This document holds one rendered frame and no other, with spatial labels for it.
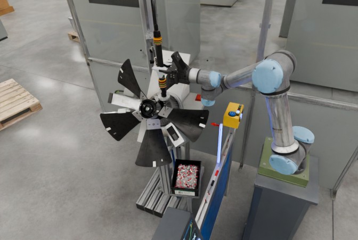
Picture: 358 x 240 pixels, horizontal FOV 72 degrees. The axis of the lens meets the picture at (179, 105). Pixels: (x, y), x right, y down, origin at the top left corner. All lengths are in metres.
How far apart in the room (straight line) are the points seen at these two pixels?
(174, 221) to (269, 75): 0.65
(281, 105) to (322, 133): 1.25
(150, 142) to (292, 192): 0.82
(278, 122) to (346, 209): 1.79
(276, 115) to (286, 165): 0.24
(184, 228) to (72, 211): 1.83
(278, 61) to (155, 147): 0.89
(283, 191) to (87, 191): 1.93
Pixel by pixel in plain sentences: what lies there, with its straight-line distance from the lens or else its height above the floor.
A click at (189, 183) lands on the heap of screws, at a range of 1.56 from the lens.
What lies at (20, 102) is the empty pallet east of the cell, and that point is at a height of 0.14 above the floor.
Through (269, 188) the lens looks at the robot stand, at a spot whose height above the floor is 1.00.
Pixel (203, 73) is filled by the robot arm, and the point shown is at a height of 1.51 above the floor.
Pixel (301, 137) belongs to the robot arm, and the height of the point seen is 1.30.
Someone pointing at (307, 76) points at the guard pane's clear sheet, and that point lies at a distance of 1.99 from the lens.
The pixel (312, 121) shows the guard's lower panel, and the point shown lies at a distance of 2.21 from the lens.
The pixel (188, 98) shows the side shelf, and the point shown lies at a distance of 2.15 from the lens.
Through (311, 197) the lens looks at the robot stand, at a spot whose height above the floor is 1.00.
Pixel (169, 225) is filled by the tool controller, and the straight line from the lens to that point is 1.01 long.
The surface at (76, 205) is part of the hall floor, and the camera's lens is 2.71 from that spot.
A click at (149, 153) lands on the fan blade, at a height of 1.00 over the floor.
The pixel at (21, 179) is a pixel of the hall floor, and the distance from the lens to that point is 3.20.
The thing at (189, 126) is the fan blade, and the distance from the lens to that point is 1.44.
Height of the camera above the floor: 2.15
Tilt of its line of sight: 38 degrees down
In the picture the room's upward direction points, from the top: 4 degrees counter-clockwise
